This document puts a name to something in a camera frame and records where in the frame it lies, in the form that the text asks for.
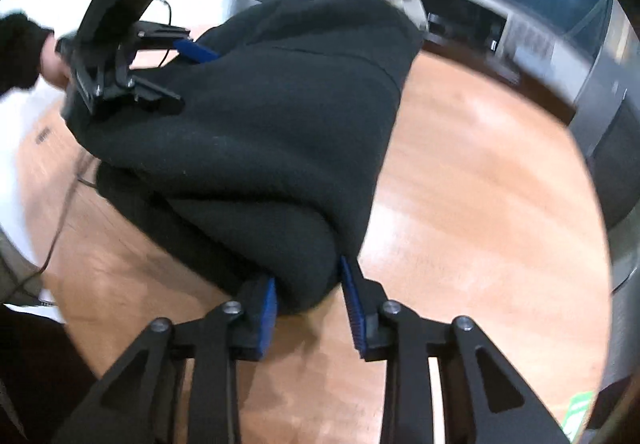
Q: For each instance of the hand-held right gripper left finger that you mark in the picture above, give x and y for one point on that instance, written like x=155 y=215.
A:
x=266 y=319

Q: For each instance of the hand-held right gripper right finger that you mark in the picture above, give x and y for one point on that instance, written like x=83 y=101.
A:
x=353 y=305

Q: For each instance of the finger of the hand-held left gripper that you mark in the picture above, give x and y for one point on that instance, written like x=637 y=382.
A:
x=155 y=92
x=197 y=52

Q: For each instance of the black sweater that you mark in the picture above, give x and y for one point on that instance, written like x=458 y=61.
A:
x=260 y=124

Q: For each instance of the person's left forearm black sleeve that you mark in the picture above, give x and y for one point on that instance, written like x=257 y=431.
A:
x=20 y=52

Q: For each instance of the person's left hand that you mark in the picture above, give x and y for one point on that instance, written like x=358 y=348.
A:
x=52 y=67

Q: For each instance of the white paper sheet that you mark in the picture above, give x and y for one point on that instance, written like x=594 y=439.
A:
x=50 y=306

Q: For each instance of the person's dark clothing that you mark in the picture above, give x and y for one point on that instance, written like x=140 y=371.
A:
x=40 y=374

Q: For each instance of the grey cabinet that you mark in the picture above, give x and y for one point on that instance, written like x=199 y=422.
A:
x=607 y=124

